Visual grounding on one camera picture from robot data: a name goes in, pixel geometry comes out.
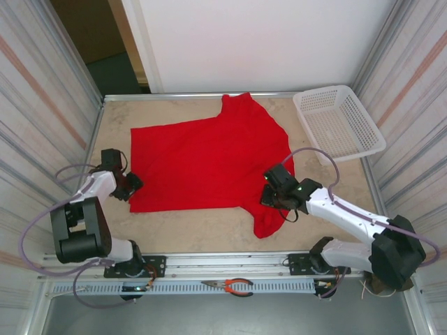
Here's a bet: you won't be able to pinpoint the white slotted cable duct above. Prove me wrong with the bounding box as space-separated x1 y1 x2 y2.
51 281 317 296

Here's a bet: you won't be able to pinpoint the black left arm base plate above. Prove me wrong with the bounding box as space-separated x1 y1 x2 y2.
103 255 167 279

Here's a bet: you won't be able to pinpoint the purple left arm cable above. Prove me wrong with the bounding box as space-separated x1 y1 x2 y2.
19 163 137 308

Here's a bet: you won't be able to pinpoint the orange-handled pliers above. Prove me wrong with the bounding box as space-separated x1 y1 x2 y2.
200 278 254 298

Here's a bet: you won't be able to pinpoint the aluminium table edge bar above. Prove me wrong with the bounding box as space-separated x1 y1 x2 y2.
101 91 350 104

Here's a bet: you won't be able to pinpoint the red t-shirt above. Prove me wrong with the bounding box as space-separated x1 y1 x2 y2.
129 92 298 240

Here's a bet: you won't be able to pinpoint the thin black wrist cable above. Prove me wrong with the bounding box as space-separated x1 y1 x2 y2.
279 205 298 223

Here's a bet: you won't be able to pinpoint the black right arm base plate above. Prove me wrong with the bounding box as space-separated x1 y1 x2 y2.
288 251 352 276

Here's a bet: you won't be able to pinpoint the white perforated plastic basket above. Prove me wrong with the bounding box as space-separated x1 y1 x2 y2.
292 84 387 167

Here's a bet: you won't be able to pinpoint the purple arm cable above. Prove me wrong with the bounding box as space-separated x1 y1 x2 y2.
279 147 440 299
19 163 137 308

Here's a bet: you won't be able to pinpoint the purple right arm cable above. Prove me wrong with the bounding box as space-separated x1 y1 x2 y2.
279 147 440 299

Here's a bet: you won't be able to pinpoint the white door frame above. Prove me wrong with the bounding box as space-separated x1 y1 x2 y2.
107 0 165 95

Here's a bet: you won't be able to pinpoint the aluminium mounting rail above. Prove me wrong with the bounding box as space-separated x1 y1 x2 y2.
37 249 418 280

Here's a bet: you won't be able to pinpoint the pale string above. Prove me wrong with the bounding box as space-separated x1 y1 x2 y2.
361 278 397 299

